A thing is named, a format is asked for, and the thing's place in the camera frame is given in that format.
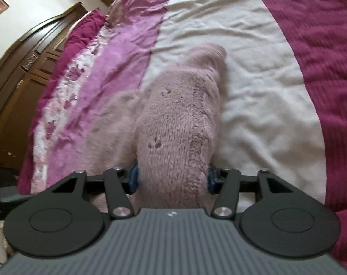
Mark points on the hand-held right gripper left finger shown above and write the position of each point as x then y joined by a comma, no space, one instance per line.
133,177

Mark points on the pink knit cardigan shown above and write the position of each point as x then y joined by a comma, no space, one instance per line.
173,120

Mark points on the wooden headboard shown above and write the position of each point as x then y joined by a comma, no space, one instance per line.
24,77

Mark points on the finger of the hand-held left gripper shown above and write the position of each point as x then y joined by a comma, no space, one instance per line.
11,196

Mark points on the dark object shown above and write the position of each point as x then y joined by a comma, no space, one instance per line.
1,177

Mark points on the pink striped floral bedspread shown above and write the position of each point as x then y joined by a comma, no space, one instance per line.
248,63

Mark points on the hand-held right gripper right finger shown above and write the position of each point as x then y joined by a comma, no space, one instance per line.
212,182

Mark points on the magenta pillow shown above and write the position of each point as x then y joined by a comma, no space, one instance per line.
84,25

